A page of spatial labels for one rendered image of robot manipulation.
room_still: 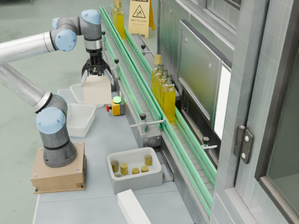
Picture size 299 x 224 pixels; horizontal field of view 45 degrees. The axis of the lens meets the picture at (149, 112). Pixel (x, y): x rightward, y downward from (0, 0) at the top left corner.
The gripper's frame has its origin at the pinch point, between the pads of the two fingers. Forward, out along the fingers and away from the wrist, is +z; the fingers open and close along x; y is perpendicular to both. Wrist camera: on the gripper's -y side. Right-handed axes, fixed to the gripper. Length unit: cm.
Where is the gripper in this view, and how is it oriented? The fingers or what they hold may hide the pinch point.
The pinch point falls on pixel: (97, 85)
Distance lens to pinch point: 167.4
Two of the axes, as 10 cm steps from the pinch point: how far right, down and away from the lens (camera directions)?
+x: 9.9, -0.6, 1.0
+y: 1.2, 5.6, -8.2
